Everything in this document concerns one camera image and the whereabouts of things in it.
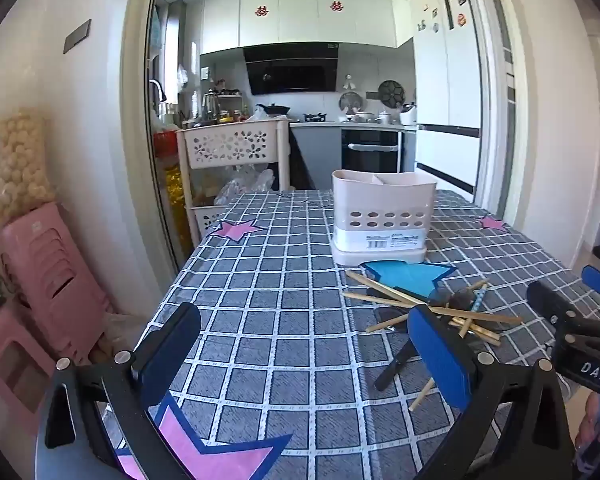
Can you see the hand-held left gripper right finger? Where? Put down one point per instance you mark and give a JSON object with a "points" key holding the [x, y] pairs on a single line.
{"points": [[437, 355]]}

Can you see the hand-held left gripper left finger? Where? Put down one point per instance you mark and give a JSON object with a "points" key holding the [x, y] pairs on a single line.
{"points": [[170, 355]]}

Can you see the white plastic utensil holder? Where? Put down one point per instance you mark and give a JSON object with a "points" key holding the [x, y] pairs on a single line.
{"points": [[380, 195]]}

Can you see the person's right hand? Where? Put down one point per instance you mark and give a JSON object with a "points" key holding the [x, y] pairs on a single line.
{"points": [[586, 427]]}

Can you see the clear floor plastic bag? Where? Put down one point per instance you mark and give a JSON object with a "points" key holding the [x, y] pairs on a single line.
{"points": [[117, 332]]}

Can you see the grey checked tablecloth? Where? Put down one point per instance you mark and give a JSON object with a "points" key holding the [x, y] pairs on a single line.
{"points": [[280, 310]]}

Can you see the pink plastic stool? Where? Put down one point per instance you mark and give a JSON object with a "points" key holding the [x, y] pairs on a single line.
{"points": [[45, 270], [10, 370]]}

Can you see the yellow foil package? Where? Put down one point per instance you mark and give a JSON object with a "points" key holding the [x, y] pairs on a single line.
{"points": [[177, 200]]}

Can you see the crumpled clear plastic bag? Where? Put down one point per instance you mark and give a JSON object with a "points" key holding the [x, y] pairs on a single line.
{"points": [[245, 185]]}

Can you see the black built-in oven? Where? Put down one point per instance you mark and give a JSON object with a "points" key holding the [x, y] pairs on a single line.
{"points": [[370, 157]]}

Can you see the red basket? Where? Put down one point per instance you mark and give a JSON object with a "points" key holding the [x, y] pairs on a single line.
{"points": [[166, 146]]}

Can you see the beige plastic storage cart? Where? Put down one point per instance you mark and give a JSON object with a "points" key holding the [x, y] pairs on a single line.
{"points": [[230, 147]]}

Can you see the grey base cabinet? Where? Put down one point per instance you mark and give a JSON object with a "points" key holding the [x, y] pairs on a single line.
{"points": [[322, 155]]}

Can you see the white rice cooker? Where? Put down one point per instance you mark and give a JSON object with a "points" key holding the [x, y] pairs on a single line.
{"points": [[408, 115]]}

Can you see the bag of puffed snacks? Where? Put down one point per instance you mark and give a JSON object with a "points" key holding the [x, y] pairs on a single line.
{"points": [[20, 170]]}

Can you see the white cooking pot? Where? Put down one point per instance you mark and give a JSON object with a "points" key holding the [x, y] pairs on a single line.
{"points": [[384, 118]]}

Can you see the white refrigerator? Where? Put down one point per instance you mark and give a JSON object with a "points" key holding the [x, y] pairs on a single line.
{"points": [[445, 85]]}

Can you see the steel cooking pot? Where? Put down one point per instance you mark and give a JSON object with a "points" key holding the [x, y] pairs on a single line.
{"points": [[363, 117]]}

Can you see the countertop bottle rack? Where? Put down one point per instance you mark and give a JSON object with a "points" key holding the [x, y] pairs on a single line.
{"points": [[222, 110]]}

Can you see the white plastic bag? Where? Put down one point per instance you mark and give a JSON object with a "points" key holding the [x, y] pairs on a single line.
{"points": [[257, 114]]}

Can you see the dark hanging pan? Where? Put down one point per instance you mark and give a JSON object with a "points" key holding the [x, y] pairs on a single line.
{"points": [[391, 94]]}

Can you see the black wok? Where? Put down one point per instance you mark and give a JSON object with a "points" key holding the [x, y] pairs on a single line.
{"points": [[274, 109]]}

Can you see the gas stove burner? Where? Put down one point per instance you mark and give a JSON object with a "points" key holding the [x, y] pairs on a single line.
{"points": [[315, 117]]}

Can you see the kitchen faucet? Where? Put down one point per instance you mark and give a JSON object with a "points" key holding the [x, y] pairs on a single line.
{"points": [[156, 87]]}

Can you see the grey hanging pan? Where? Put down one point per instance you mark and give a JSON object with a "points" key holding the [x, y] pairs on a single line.
{"points": [[351, 101]]}

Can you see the black range hood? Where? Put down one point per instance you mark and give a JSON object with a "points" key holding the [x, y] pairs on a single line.
{"points": [[290, 70]]}

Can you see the red paper decal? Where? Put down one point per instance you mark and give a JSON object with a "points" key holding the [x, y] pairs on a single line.
{"points": [[336, 6], [261, 10]]}

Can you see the grey wall switch plate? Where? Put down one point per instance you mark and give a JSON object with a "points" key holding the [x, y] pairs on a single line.
{"points": [[77, 36]]}

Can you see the white wall cabinets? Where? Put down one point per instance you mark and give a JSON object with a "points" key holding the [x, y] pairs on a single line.
{"points": [[300, 20]]}

